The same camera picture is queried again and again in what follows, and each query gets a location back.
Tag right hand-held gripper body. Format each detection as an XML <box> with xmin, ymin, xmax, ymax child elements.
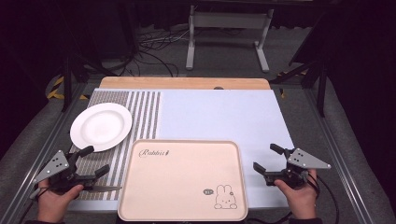
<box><xmin>263</xmin><ymin>147</ymin><xmax>332</xmax><ymax>189</ymax></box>

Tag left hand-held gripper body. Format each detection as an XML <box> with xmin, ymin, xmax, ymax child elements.
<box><xmin>32</xmin><ymin>149</ymin><xmax>97</xmax><ymax>194</ymax></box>

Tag dark knife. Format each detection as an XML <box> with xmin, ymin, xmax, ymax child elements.
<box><xmin>83</xmin><ymin>184</ymin><xmax>123</xmax><ymax>193</ymax></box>

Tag white round plate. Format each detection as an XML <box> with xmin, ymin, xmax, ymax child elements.
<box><xmin>69</xmin><ymin>102</ymin><xmax>134</xmax><ymax>153</ymax></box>

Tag beige tray with rabbit print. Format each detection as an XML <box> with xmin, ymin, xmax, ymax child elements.
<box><xmin>117</xmin><ymin>139</ymin><xmax>249</xmax><ymax>223</ymax></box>

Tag person's left hand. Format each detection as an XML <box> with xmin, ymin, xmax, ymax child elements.
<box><xmin>36</xmin><ymin>184</ymin><xmax>86</xmax><ymax>223</ymax></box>

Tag person's right hand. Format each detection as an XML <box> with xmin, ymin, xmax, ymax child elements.
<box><xmin>274</xmin><ymin>168</ymin><xmax>319</xmax><ymax>220</ymax></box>

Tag white mat with grey stripes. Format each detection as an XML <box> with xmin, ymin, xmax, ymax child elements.
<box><xmin>66</xmin><ymin>88</ymin><xmax>295</xmax><ymax>213</ymax></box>

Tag black tripod stand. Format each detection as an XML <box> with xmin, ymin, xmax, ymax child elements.
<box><xmin>270</xmin><ymin>15</ymin><xmax>330</xmax><ymax>119</ymax></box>
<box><xmin>60</xmin><ymin>3</ymin><xmax>120</xmax><ymax>114</ymax></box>

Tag yellow and black floor tape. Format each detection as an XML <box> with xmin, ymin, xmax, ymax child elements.
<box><xmin>46</xmin><ymin>76</ymin><xmax>91</xmax><ymax>102</ymax></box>

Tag white metal stand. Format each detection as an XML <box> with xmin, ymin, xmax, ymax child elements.
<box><xmin>185</xmin><ymin>5</ymin><xmax>276</xmax><ymax>74</ymax></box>

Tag grey metal rail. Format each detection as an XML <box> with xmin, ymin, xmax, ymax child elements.
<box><xmin>302</xmin><ymin>88</ymin><xmax>375</xmax><ymax>224</ymax></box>
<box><xmin>0</xmin><ymin>81</ymin><xmax>92</xmax><ymax>224</ymax></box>

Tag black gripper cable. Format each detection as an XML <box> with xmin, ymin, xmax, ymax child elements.
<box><xmin>306</xmin><ymin>173</ymin><xmax>341</xmax><ymax>224</ymax></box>

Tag black floor cables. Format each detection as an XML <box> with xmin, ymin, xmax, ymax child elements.
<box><xmin>135</xmin><ymin>26</ymin><xmax>190</xmax><ymax>77</ymax></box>

